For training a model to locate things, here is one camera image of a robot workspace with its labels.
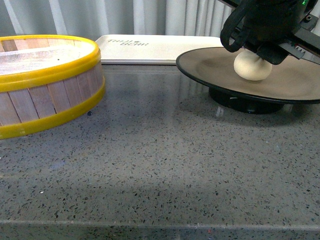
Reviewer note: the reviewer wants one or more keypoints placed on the black serrated gripper finger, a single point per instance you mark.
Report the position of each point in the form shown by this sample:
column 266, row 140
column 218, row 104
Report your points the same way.
column 302, row 43

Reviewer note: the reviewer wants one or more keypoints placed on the black gripper finger bun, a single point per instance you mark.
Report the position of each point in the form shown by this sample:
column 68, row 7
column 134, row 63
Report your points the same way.
column 272, row 53

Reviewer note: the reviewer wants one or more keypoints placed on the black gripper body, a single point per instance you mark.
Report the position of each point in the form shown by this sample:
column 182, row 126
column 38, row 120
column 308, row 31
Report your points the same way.
column 268, row 20

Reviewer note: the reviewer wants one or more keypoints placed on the white steamed bun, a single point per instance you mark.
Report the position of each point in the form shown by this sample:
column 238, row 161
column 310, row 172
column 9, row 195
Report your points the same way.
column 250, row 66

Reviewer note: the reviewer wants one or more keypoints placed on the beige plate with black rim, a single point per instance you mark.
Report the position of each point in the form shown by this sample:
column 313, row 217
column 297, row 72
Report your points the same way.
column 291, row 82

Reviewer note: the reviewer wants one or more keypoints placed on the white rectangular tray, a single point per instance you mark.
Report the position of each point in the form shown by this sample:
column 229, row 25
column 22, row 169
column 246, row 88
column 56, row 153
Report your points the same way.
column 125, row 49

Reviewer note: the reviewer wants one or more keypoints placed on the grey pleated curtain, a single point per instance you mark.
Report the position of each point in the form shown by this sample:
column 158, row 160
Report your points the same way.
column 95, row 18

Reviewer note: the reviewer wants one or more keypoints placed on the yellow-rimmed wooden steamer basket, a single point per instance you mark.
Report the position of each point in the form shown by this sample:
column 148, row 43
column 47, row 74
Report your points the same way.
column 46, row 81

